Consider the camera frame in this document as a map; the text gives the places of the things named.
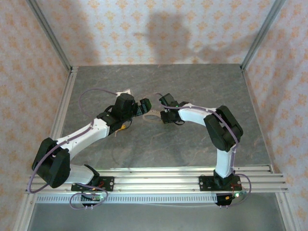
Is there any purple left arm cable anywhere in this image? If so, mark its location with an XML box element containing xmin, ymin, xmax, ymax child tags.
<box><xmin>28</xmin><ymin>88</ymin><xmax>120</xmax><ymax>210</ymax></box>

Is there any white slotted cable duct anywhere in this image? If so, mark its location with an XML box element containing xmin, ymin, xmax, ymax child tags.
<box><xmin>35</xmin><ymin>193</ymin><xmax>218</xmax><ymax>204</ymax></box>

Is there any grey metal lower panel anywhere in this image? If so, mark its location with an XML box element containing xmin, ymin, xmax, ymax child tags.
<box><xmin>26</xmin><ymin>203</ymin><xmax>287</xmax><ymax>231</ymax></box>

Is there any aluminium rail beam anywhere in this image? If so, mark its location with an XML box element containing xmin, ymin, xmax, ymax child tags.
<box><xmin>25</xmin><ymin>165</ymin><xmax>289</xmax><ymax>194</ymax></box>

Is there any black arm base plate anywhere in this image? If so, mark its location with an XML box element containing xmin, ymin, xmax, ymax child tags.
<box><xmin>199</xmin><ymin>175</ymin><xmax>242</xmax><ymax>192</ymax></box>
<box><xmin>71</xmin><ymin>176</ymin><xmax>115</xmax><ymax>192</ymax></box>

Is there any aluminium table side rail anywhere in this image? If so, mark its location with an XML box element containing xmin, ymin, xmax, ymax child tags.
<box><xmin>50</xmin><ymin>66</ymin><xmax>79</xmax><ymax>145</ymax></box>

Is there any black cable bracket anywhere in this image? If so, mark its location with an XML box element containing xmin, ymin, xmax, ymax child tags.
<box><xmin>215</xmin><ymin>193</ymin><xmax>232</xmax><ymax>209</ymax></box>

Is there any aluminium frame post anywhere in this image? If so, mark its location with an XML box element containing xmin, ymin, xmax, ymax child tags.
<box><xmin>26</xmin><ymin>0</ymin><xmax>73</xmax><ymax>72</ymax></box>
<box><xmin>240</xmin><ymin>0</ymin><xmax>287</xmax><ymax>70</ymax></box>

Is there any aluminium frame leg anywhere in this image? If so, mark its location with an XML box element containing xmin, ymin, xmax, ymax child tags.
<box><xmin>275</xmin><ymin>192</ymin><xmax>301</xmax><ymax>231</ymax></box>
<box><xmin>13</xmin><ymin>192</ymin><xmax>37</xmax><ymax>231</ymax></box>

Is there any keyring chain strap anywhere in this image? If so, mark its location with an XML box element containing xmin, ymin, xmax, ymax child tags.
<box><xmin>143</xmin><ymin>109</ymin><xmax>161</xmax><ymax>124</ymax></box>

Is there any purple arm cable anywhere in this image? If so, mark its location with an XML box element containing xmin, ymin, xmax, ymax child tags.
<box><xmin>28</xmin><ymin>88</ymin><xmax>120</xmax><ymax>210</ymax></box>
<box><xmin>155</xmin><ymin>92</ymin><xmax>252</xmax><ymax>209</ymax></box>

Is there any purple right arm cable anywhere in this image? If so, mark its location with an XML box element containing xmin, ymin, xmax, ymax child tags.
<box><xmin>155</xmin><ymin>92</ymin><xmax>252</xmax><ymax>209</ymax></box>

